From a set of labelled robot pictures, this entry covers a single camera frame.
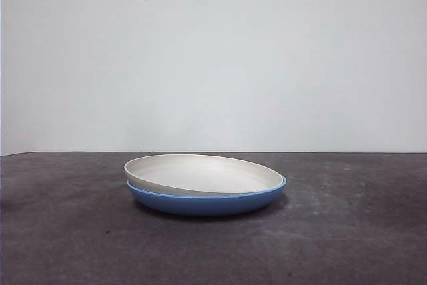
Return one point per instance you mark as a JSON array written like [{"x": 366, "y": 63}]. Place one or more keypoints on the white round plate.
[{"x": 207, "y": 175}]

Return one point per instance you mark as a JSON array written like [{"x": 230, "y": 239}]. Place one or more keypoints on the blue round plate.
[{"x": 207, "y": 203}]

